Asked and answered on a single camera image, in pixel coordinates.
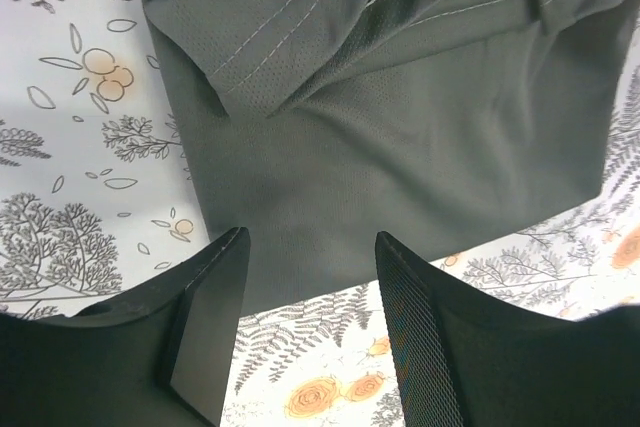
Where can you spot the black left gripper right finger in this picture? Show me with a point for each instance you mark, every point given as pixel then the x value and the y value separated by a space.
pixel 465 358

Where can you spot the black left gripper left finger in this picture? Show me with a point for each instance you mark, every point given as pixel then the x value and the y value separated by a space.
pixel 158 354

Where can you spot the dark grey t shirt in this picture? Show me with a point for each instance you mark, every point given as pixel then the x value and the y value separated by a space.
pixel 317 124

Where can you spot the floral patterned table mat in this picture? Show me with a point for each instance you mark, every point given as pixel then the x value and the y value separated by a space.
pixel 96 198

